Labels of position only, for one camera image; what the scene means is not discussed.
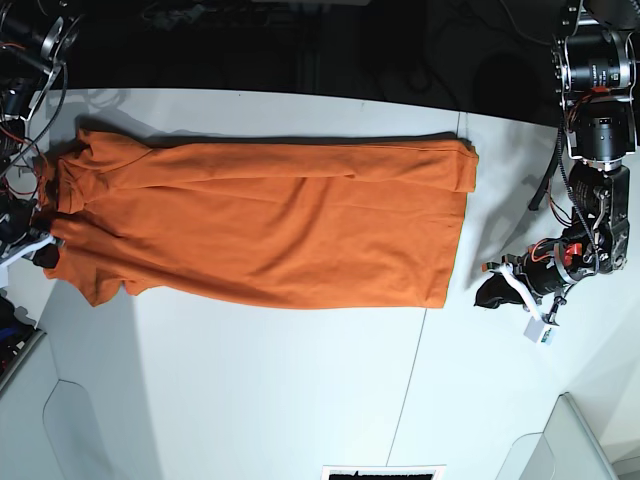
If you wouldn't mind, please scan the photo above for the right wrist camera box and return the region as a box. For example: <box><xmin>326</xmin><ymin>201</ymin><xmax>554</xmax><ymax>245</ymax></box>
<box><xmin>0</xmin><ymin>266</ymin><xmax>9</xmax><ymax>289</ymax></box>

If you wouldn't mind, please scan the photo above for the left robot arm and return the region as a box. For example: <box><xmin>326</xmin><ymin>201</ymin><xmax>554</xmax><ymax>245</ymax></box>
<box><xmin>475</xmin><ymin>1</ymin><xmax>639</xmax><ymax>326</ymax></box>

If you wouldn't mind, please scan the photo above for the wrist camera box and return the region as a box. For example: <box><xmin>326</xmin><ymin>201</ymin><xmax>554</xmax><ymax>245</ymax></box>
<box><xmin>0</xmin><ymin>266</ymin><xmax>9</xmax><ymax>289</ymax></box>
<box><xmin>524</xmin><ymin>318</ymin><xmax>558</xmax><ymax>345</ymax></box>

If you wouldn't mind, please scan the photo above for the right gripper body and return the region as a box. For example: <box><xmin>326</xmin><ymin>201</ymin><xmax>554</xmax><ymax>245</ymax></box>
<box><xmin>1</xmin><ymin>219</ymin><xmax>64</xmax><ymax>268</ymax></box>

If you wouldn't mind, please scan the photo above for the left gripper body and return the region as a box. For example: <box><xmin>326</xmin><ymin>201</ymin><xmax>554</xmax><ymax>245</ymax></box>
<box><xmin>482</xmin><ymin>244</ymin><xmax>588</xmax><ymax>324</ymax></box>

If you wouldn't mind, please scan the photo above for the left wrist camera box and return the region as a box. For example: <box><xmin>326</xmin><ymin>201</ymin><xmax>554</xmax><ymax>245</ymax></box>
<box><xmin>524</xmin><ymin>318</ymin><xmax>558</xmax><ymax>345</ymax></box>

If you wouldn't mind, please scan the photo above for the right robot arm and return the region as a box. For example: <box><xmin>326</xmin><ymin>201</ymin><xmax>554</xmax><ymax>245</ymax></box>
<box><xmin>1</xmin><ymin>1</ymin><xmax>82</xmax><ymax>272</ymax></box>

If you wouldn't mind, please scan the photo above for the orange t-shirt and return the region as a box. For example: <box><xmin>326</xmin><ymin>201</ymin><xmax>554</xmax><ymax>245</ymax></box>
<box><xmin>38</xmin><ymin>129</ymin><xmax>479</xmax><ymax>309</ymax></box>

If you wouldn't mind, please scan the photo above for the grey plastic bin right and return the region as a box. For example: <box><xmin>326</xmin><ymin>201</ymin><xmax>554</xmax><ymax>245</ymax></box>
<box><xmin>497</xmin><ymin>393</ymin><xmax>617</xmax><ymax>480</ymax></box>

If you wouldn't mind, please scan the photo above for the grey plastic bin left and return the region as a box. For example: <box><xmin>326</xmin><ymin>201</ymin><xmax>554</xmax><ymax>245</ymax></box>
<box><xmin>1</xmin><ymin>331</ymin><xmax>116</xmax><ymax>479</ymax></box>

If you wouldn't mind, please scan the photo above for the grey plastic bin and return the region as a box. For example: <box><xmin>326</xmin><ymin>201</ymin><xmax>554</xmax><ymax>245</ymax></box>
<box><xmin>497</xmin><ymin>393</ymin><xmax>617</xmax><ymax>480</ymax></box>
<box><xmin>1</xmin><ymin>331</ymin><xmax>116</xmax><ymax>479</ymax></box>

